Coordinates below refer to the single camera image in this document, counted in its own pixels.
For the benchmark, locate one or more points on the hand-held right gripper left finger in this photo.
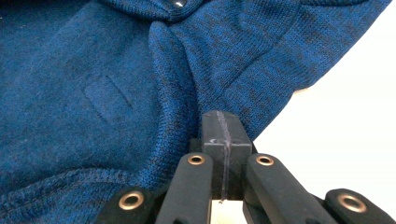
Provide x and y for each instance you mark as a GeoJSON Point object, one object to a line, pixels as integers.
{"type": "Point", "coordinates": [214, 137]}

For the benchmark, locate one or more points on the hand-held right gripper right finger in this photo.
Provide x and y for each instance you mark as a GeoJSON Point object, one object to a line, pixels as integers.
{"type": "Point", "coordinates": [239, 137]}

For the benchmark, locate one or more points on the dark blue knit sweater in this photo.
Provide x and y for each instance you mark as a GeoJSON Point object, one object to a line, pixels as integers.
{"type": "Point", "coordinates": [109, 93]}

